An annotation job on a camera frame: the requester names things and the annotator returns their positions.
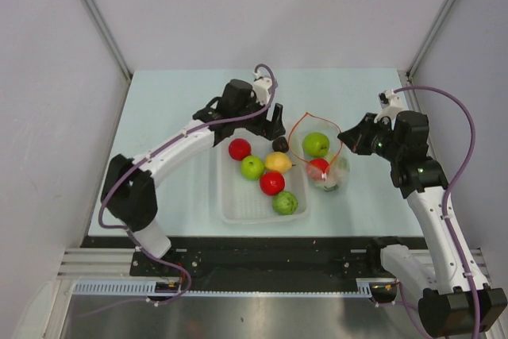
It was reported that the green apple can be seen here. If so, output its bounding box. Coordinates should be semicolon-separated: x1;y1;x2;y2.
302;132;330;158
241;155;265;180

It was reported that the purple cable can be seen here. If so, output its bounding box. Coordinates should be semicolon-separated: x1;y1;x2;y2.
75;64;279;318
392;85;483;336

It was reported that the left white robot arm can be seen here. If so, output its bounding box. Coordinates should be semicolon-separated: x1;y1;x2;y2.
99;75;285;275

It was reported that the right aluminium frame post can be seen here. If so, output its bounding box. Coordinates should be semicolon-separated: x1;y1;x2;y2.
405;0;459;78

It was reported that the aluminium frame post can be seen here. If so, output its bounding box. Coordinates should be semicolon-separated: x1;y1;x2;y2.
405;0;459;78
80;0;133;85

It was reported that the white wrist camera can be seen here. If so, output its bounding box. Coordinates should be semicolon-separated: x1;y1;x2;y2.
375;90;406;123
252;71;273;106

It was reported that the clear orange zip bag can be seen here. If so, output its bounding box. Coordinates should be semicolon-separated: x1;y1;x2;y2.
287;112;350;192

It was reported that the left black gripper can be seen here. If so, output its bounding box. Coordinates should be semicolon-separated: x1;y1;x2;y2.
233;92;284;141

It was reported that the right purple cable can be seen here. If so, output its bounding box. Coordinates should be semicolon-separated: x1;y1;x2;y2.
392;85;483;336

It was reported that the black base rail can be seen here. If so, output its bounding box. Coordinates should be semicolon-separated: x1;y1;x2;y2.
81;233;436;292

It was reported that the red tomato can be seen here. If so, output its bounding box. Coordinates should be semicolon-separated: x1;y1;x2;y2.
306;158;329;180
228;138;252;161

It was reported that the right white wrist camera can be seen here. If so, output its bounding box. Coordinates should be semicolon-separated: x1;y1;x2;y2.
375;90;406;123

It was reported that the small red pepper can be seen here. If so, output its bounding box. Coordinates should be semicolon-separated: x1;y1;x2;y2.
259;171;286;196

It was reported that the cabbage head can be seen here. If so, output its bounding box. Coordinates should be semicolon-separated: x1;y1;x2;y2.
313;153;350;191

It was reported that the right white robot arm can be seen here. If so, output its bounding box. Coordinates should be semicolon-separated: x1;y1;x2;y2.
338;110;507;338

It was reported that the green guava fruit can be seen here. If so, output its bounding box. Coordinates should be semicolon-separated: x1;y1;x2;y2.
271;191;298;216

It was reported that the yellow lemon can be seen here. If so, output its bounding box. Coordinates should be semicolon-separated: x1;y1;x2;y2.
264;152;294;174

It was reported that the dark purple fruit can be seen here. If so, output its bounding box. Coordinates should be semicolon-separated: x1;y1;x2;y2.
271;136;289;153

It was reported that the left aluminium frame post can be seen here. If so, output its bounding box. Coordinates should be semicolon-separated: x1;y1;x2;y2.
80;0;133;85

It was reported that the white cable duct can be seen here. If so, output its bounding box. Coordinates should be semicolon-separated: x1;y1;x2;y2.
73;279;372;299

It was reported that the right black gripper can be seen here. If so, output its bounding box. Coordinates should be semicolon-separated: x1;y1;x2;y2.
338;112;403;162

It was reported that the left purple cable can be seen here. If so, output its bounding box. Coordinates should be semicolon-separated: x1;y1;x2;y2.
75;64;279;318

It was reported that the clear plastic basket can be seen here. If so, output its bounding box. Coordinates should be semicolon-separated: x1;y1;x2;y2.
216;129;309;224

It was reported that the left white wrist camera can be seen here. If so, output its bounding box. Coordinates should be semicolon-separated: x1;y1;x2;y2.
252;71;273;106

